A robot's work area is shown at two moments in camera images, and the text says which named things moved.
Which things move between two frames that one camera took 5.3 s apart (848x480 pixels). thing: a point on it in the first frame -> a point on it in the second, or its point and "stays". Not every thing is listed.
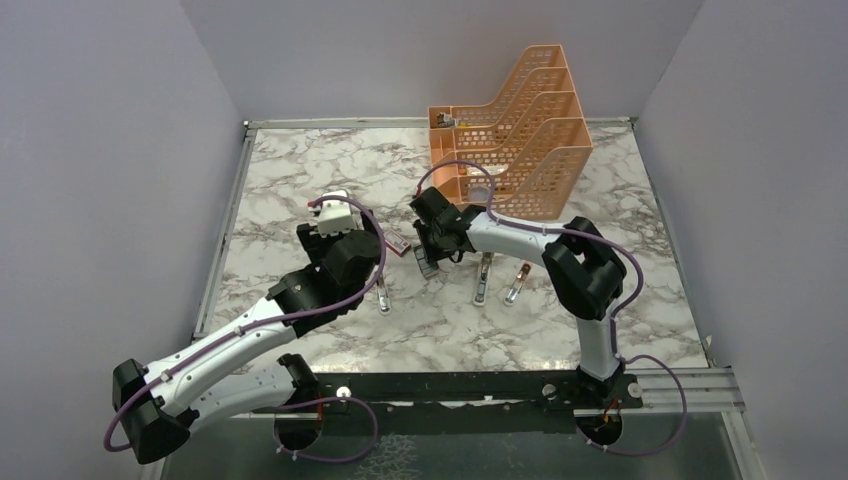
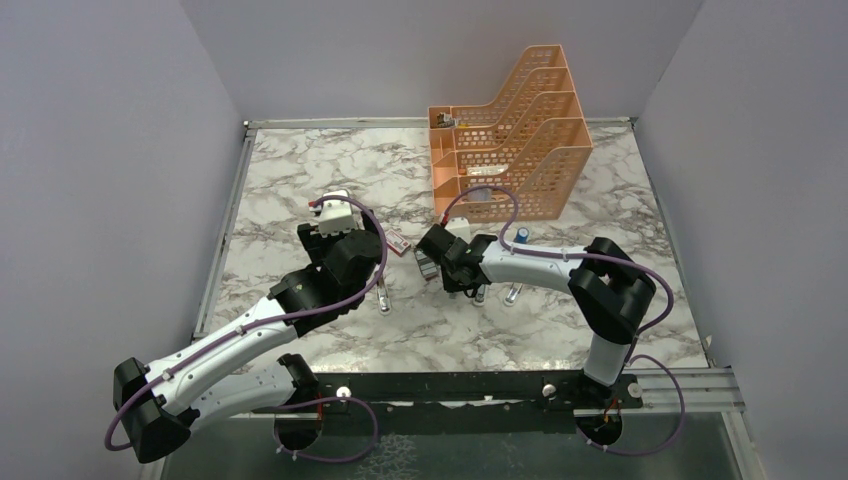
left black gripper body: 318,246 stays
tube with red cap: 518,283 stays
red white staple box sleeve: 399,245 stays
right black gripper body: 434,248 -> 451,283
